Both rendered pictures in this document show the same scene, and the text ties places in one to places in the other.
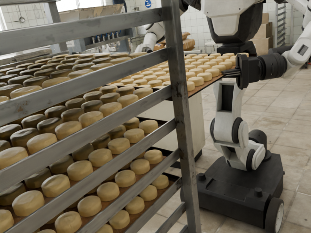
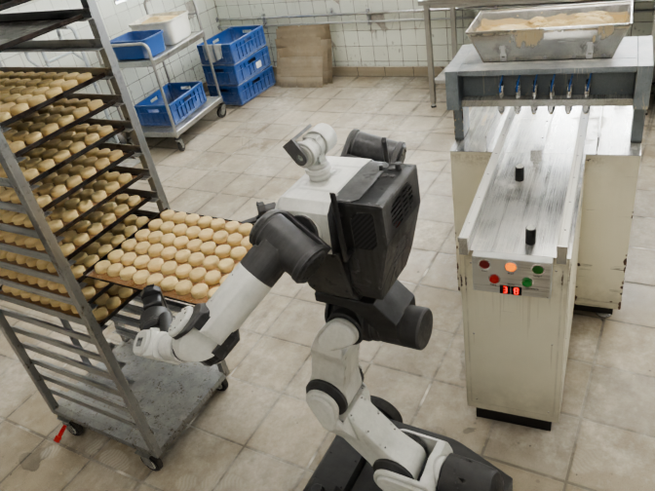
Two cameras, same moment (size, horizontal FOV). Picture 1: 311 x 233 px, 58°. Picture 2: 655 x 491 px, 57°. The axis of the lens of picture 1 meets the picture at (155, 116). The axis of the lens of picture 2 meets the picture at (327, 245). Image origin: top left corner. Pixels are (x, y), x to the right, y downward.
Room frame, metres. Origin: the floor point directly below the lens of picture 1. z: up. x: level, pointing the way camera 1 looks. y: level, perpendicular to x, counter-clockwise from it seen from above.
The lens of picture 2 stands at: (1.35, -1.74, 1.98)
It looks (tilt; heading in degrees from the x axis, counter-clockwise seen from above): 33 degrees down; 85
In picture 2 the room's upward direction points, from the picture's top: 11 degrees counter-clockwise
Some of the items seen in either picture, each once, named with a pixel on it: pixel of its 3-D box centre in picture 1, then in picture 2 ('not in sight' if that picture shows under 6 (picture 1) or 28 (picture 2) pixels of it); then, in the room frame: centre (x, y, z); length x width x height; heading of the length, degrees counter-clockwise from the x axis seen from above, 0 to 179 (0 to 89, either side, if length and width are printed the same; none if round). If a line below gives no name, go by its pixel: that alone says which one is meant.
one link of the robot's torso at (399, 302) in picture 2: (239, 57); (375, 310); (1.55, -0.51, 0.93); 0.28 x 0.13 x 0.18; 140
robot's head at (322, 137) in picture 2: not in sight; (315, 149); (1.48, -0.44, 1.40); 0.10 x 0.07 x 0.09; 50
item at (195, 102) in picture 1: (156, 109); (525, 283); (2.23, -0.02, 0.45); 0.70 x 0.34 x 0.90; 56
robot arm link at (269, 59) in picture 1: (254, 69); (157, 315); (0.97, -0.37, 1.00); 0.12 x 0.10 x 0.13; 95
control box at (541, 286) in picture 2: not in sight; (511, 274); (2.03, -0.32, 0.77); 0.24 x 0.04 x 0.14; 146
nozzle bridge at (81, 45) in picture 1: (98, 45); (546, 95); (2.51, 0.40, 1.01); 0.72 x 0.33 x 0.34; 146
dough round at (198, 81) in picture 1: (195, 81); (128, 273); (0.88, -0.14, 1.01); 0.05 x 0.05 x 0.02
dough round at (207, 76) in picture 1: (204, 76); (141, 277); (0.92, -0.18, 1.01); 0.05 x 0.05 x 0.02
